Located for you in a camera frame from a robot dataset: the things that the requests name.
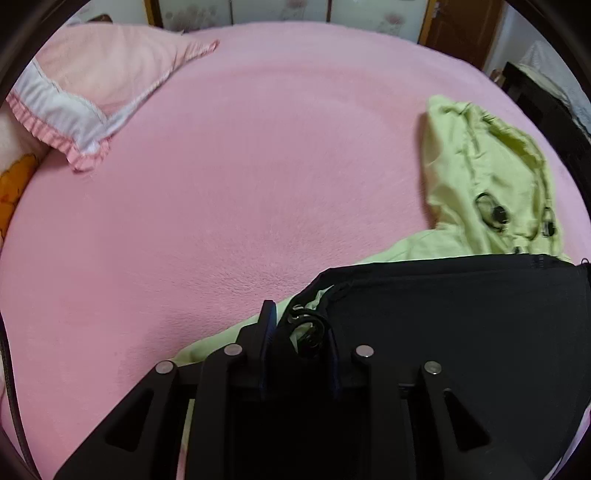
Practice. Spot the pink bed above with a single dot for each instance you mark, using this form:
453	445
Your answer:
231	161

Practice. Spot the pink ruffled pillow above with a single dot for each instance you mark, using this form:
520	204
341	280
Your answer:
106	64

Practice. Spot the green and black hooded jacket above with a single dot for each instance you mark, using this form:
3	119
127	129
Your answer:
461	300

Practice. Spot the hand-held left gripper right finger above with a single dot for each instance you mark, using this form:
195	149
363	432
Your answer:
351	374

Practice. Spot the peach pillow with orange print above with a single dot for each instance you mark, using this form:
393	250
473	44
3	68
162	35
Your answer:
14	184

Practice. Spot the floral sliding door wardrobe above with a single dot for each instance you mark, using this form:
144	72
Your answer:
258	9

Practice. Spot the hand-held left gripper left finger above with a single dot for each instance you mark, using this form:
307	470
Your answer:
258	350

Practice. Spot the white lace cover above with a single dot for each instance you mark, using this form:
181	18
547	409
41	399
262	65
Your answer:
554	69

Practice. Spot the brown wooden door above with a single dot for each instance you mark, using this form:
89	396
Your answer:
466	27

